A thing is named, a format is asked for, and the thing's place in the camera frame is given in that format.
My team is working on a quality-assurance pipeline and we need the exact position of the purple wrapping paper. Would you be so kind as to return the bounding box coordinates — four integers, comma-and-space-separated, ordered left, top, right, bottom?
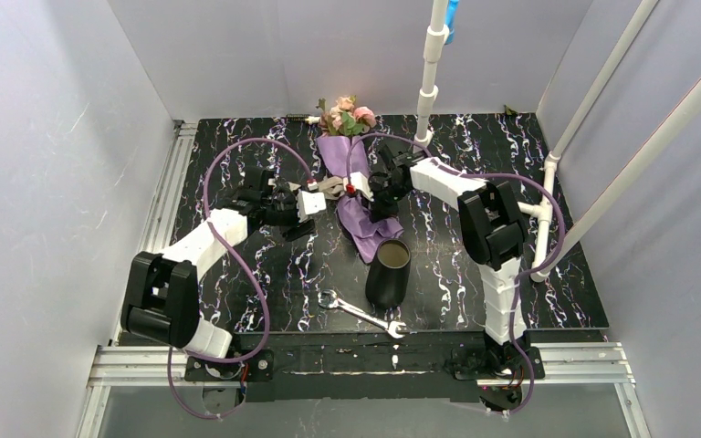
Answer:
317, 135, 403, 265

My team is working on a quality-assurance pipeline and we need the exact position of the cream ribbon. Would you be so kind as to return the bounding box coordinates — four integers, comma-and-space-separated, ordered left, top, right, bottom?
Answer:
287, 176, 346, 203

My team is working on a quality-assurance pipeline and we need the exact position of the pink flower bunch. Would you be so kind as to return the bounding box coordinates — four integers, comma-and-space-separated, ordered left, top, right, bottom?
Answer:
317, 96, 377, 138

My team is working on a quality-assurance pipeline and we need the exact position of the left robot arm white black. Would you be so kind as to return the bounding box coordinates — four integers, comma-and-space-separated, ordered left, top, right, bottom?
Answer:
120, 167, 326, 363

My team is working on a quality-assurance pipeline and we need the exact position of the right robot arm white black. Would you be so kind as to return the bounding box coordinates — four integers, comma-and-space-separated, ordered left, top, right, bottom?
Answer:
367, 141, 528, 345

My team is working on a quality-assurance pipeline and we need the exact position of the black vase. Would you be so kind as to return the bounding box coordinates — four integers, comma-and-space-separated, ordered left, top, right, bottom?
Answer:
365, 239, 412, 309

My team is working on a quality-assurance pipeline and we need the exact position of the small spring connector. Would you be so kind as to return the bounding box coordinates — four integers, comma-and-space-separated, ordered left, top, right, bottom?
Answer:
285, 114, 320, 125

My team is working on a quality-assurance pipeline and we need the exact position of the silver wrench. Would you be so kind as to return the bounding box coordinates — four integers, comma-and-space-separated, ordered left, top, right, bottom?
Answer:
319, 290, 406, 339

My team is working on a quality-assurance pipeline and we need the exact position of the blue clip on pipe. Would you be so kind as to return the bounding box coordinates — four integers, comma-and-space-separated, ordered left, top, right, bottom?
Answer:
445, 0, 460, 45

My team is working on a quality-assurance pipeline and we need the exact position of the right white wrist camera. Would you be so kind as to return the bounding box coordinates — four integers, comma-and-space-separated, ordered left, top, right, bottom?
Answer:
343, 172, 373, 201

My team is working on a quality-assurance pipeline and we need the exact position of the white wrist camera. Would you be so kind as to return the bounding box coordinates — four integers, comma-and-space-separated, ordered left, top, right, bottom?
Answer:
296, 190, 326, 223
343, 172, 373, 201

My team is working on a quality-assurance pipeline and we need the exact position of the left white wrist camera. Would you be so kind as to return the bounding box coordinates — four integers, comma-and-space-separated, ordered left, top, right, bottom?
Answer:
296, 190, 326, 223

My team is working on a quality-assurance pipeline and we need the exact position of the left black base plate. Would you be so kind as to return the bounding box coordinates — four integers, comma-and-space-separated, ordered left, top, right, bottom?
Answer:
184, 349, 275, 383

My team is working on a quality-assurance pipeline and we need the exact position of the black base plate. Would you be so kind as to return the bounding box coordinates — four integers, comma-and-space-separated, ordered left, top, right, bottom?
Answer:
445, 346, 546, 384
184, 349, 275, 383

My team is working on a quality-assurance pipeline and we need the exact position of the white pvc pipe frame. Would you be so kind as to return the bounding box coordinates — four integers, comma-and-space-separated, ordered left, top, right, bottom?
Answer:
413, 0, 701, 284

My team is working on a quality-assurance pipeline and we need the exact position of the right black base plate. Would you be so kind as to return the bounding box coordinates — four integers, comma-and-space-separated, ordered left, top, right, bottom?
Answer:
445, 346, 546, 384

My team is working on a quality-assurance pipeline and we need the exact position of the aluminium rail frame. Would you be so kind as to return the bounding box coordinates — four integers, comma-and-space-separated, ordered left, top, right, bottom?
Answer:
75, 120, 651, 438

